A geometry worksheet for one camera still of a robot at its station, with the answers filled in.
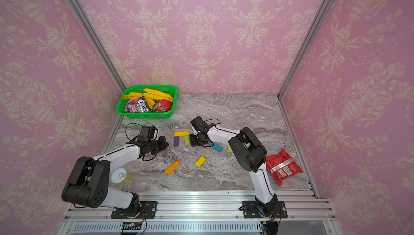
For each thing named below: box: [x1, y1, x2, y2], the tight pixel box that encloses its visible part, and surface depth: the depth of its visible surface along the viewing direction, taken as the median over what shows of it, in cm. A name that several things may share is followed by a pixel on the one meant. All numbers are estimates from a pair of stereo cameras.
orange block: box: [163, 160, 181, 176], surface depth 89 cm
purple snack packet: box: [124, 96, 152, 114], surface depth 108 cm
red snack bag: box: [265, 148, 303, 187], surface depth 84 cm
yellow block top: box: [174, 131, 191, 137], surface depth 102 cm
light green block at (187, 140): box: [183, 135, 191, 147], surface depth 99 cm
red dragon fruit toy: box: [153, 99, 173, 113], surface depth 107 cm
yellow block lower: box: [195, 155, 207, 168], surface depth 91 cm
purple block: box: [173, 136, 180, 147], surface depth 99 cm
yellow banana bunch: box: [120, 88, 175, 110], surface depth 112 cm
